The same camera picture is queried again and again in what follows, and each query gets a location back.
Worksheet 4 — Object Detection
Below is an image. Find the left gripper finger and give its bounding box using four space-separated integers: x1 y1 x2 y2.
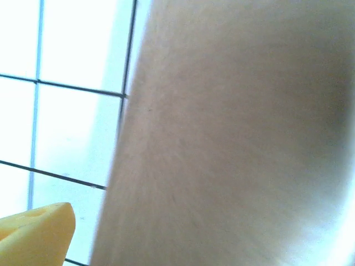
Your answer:
0 202 77 266

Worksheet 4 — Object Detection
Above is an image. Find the brown cardboard paper box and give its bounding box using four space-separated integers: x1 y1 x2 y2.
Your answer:
89 0 355 266

